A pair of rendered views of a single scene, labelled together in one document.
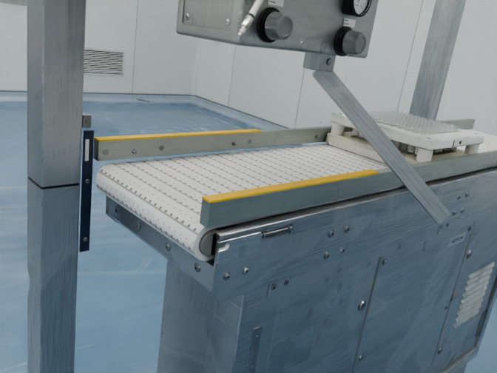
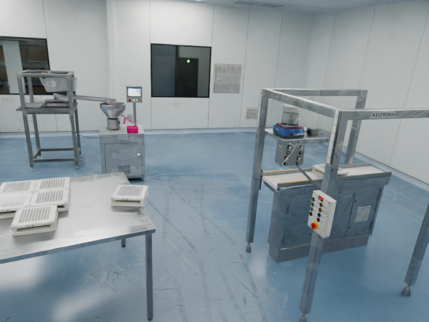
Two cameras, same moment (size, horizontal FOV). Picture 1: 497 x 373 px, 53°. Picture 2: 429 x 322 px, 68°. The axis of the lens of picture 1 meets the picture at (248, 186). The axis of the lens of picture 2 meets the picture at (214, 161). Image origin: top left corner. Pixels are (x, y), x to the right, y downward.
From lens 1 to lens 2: 2.28 m
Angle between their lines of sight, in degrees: 23
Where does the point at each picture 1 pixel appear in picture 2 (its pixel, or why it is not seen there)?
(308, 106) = not seen: hidden behind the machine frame
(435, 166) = not seen: hidden behind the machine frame
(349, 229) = (304, 189)
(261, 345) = (289, 209)
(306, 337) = (299, 210)
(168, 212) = (273, 184)
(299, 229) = (293, 188)
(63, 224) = (256, 184)
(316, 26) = (292, 162)
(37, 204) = (253, 181)
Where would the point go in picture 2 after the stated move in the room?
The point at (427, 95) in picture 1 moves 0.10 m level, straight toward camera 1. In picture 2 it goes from (348, 157) to (345, 159)
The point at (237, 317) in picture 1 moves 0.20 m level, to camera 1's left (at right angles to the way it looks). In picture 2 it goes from (284, 202) to (263, 197)
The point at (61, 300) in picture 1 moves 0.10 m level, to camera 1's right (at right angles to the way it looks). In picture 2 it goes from (255, 197) to (265, 200)
